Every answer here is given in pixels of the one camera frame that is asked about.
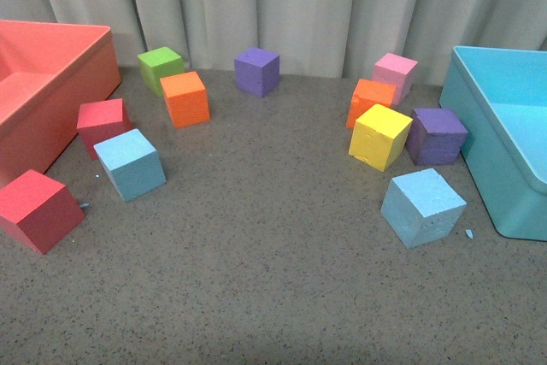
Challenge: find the blue foam cube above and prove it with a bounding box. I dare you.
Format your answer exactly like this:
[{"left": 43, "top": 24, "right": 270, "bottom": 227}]
[
  {"left": 380, "top": 168, "right": 467, "bottom": 249},
  {"left": 94, "top": 129, "right": 167, "bottom": 202}
]

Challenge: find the purple foam cube back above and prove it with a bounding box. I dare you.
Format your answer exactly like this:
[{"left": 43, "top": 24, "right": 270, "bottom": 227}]
[{"left": 234, "top": 47, "right": 280, "bottom": 97}]

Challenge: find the purple foam cube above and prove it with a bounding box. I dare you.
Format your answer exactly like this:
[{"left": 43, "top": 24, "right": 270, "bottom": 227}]
[
  {"left": 234, "top": 47, "right": 280, "bottom": 97},
  {"left": 405, "top": 108, "right": 468, "bottom": 166}
]

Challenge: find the orange foam cube left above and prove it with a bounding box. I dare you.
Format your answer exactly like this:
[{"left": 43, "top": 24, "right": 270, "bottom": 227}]
[{"left": 160, "top": 71, "right": 210, "bottom": 128}]

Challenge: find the orange foam cube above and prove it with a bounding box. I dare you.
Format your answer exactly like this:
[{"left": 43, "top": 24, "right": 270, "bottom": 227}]
[
  {"left": 346, "top": 79, "right": 397, "bottom": 129},
  {"left": 160, "top": 71, "right": 210, "bottom": 128}
]

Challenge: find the yellow foam cube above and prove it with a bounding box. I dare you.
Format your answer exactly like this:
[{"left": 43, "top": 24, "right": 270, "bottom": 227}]
[{"left": 349, "top": 104, "right": 413, "bottom": 172}]

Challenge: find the orange foam cube right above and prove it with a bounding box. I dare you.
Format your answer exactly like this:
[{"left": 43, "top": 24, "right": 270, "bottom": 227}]
[{"left": 346, "top": 79, "right": 397, "bottom": 129}]

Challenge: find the pink foam cube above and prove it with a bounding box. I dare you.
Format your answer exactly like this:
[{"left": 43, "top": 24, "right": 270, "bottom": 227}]
[{"left": 372, "top": 53, "right": 419, "bottom": 105}]

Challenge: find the green foam cube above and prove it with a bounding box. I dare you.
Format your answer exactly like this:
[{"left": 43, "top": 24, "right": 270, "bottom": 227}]
[{"left": 137, "top": 46, "right": 185, "bottom": 97}]

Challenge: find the grey curtain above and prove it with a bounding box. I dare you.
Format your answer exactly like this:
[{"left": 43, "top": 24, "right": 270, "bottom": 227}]
[{"left": 1, "top": 0, "right": 546, "bottom": 85}]

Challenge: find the purple foam cube right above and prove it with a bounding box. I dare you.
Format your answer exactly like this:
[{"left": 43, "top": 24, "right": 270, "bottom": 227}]
[{"left": 405, "top": 108, "right": 468, "bottom": 166}]

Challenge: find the red foam cube back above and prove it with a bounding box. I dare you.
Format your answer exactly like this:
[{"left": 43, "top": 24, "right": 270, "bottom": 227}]
[{"left": 77, "top": 98, "right": 132, "bottom": 160}]

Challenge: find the red foam cube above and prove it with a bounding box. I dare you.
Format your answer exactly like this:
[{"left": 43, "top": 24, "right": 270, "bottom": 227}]
[
  {"left": 1, "top": 170, "right": 85, "bottom": 255},
  {"left": 77, "top": 98, "right": 132, "bottom": 160}
]

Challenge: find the pink plastic bin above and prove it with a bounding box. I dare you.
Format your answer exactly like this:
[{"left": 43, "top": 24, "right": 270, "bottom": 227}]
[{"left": 1, "top": 20, "right": 121, "bottom": 185}]

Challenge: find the light blue plastic bin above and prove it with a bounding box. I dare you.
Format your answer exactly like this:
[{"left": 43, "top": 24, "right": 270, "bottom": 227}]
[{"left": 439, "top": 46, "right": 546, "bottom": 241}]

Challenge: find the red foam cube front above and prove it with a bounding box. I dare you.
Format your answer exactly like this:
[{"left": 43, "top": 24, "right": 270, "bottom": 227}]
[{"left": 1, "top": 170, "right": 85, "bottom": 255}]

